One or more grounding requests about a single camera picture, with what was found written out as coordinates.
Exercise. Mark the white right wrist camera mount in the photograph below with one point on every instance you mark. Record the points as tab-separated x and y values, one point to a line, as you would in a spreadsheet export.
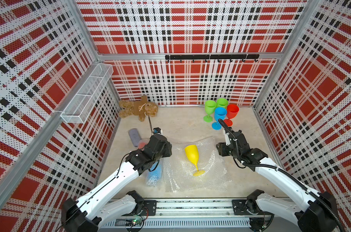
231	138

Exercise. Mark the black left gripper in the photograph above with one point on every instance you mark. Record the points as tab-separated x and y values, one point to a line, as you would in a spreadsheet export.
167	148

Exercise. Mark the pink glass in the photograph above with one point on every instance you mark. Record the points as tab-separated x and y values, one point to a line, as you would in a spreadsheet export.
143	142

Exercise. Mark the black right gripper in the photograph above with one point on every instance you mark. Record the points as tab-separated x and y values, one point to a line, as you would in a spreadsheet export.
221	149

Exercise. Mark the green wine glass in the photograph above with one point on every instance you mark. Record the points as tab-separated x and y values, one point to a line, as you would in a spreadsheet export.
222	103
209	107

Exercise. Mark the bubble wrap sheet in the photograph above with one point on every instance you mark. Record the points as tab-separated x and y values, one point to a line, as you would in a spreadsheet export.
210	171

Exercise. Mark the green circuit board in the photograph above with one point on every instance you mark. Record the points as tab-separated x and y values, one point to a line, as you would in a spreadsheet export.
134	222

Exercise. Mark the brown teddy bear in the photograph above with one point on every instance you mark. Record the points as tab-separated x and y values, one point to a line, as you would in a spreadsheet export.
142	108

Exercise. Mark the red glass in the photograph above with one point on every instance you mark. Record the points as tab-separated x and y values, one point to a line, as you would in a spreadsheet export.
232	111

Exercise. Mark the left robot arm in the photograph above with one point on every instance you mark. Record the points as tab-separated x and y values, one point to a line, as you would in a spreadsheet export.
90	212

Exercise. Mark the light blue glass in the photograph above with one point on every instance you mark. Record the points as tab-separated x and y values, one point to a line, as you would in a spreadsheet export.
220	114

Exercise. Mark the purple glass in bubble wrap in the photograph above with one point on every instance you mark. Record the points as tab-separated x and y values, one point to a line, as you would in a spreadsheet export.
134	137

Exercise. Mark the white wire mesh basket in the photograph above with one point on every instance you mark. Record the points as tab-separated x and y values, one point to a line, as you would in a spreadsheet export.
79	108

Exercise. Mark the blue glass in bubble wrap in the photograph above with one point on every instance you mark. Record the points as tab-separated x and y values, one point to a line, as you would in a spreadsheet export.
154	175

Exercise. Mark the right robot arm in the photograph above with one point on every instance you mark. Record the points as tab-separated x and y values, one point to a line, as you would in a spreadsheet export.
309	209

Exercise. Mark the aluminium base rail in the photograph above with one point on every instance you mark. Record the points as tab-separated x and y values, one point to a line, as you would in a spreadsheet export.
196	213

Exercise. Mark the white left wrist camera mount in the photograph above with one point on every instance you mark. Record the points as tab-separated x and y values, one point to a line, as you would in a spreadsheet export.
157	130

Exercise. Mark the black hook rail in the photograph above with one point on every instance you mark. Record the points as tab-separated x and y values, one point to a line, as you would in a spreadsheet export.
242	57

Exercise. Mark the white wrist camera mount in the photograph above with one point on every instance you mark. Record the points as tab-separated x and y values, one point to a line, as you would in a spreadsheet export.
157	130
231	138

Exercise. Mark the yellow glass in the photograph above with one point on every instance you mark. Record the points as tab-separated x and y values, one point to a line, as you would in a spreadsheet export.
192	155

